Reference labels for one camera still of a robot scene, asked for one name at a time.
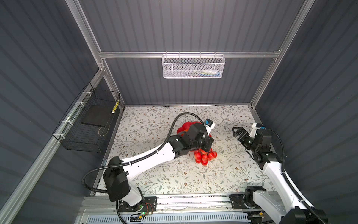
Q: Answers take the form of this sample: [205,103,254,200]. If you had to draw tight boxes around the red fake cherry tomato bunch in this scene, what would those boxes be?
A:
[194,149,218,166]

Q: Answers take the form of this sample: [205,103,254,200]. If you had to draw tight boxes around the white wire mesh basket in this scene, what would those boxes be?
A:
[161,53,226,79]

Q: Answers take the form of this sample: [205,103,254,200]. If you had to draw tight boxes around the black wire mesh basket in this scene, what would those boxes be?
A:
[53,85,121,153]

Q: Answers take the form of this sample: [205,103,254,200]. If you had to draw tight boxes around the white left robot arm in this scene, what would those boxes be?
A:
[103,119,215,208]

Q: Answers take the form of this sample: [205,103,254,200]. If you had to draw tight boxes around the black foam pad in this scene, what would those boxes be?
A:
[81,105,114,127]

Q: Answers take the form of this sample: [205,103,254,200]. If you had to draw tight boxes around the markers in white basket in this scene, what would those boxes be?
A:
[183,70,222,78]

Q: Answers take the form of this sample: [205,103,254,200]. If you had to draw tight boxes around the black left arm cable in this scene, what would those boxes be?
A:
[81,111,206,224]

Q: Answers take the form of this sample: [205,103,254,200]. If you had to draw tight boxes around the red flower-shaped fruit bowl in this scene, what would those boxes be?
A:
[177,121,213,143]

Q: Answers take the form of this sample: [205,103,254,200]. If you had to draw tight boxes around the yellow marker pen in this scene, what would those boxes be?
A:
[112,100,119,114]

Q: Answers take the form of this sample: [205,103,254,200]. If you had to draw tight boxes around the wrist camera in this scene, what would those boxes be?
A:
[249,123,266,138]
[204,119,215,135]

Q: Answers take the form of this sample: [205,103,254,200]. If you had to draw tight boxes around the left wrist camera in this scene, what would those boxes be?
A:
[204,119,215,135]

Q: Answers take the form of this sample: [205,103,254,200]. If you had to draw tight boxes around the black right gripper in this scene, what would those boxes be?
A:
[233,126,258,153]

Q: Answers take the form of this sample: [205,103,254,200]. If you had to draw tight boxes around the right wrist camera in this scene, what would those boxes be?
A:
[249,123,266,138]

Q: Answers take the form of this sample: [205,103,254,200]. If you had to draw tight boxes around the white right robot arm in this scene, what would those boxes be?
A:
[232,123,328,224]

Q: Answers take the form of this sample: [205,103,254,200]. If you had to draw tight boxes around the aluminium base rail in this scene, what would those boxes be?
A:
[74,191,317,224]

